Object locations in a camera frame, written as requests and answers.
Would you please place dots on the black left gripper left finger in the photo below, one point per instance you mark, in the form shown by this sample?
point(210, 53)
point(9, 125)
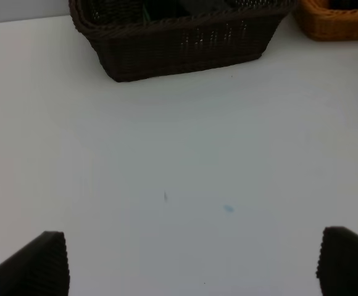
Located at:
point(39, 268)

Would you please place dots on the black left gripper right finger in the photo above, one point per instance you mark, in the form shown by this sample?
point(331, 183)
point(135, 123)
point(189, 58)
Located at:
point(337, 269)

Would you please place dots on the orange wicker basket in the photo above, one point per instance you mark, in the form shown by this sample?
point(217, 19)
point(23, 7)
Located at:
point(328, 20)

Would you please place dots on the dark brown wicker basket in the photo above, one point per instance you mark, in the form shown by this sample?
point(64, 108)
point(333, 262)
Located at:
point(136, 40)

